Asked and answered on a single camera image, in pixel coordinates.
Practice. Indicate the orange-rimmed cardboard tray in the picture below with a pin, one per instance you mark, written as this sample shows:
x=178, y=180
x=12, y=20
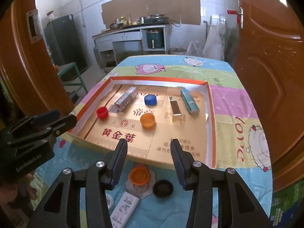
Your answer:
x=149, y=112

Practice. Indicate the green cardboard box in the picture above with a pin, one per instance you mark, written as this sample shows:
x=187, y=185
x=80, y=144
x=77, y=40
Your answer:
x=285, y=203

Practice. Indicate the dark green refrigerator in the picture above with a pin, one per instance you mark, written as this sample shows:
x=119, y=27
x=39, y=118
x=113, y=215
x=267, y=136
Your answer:
x=64, y=43

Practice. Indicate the teal lighter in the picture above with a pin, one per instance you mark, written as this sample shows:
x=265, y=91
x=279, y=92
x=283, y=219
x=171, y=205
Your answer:
x=189, y=102

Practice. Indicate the cartoon sheep tablecloth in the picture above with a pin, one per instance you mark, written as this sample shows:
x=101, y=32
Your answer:
x=237, y=128

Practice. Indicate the white bottle cap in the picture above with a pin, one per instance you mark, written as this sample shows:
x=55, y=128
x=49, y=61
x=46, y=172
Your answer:
x=110, y=201

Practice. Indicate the green air fryer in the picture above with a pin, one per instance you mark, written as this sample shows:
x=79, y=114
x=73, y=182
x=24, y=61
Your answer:
x=155, y=38

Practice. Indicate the light orange bottle cap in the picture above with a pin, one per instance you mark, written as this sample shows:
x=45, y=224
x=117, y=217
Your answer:
x=147, y=120

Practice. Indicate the red bottle cap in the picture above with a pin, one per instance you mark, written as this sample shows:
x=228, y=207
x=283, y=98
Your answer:
x=102, y=112

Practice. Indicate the black bottle cap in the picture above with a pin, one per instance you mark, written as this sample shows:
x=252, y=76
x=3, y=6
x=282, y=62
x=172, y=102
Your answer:
x=163, y=188

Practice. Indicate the wooden door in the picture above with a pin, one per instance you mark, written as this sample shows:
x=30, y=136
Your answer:
x=269, y=64

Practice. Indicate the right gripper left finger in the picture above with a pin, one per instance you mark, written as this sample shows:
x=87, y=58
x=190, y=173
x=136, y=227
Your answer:
x=114, y=161

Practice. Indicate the white hello kitty lighter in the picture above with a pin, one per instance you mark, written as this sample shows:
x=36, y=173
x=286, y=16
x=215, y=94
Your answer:
x=123, y=210

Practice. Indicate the gold lighter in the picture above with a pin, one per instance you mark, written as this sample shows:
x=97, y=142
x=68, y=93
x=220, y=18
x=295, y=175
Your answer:
x=175, y=111

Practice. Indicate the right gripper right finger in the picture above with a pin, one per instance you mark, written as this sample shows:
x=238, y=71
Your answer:
x=187, y=173

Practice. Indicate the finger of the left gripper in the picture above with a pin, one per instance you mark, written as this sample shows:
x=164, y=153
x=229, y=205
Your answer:
x=64, y=124
x=45, y=118

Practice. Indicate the blue bottle cap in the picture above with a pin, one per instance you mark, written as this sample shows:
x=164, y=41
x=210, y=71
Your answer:
x=150, y=99

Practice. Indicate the white kitchen counter cabinet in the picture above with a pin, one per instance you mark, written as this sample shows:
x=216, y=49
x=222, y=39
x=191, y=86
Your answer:
x=114, y=46

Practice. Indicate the person's left hand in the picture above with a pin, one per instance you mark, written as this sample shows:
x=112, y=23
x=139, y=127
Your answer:
x=9, y=191

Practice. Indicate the white plastic sack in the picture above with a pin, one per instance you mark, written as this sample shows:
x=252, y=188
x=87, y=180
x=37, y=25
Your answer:
x=215, y=42

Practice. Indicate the green metal stool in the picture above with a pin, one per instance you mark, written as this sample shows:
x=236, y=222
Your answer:
x=62, y=70

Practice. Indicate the black gas stove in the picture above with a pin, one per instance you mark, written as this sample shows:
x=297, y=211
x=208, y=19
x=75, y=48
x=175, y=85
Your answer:
x=157, y=19

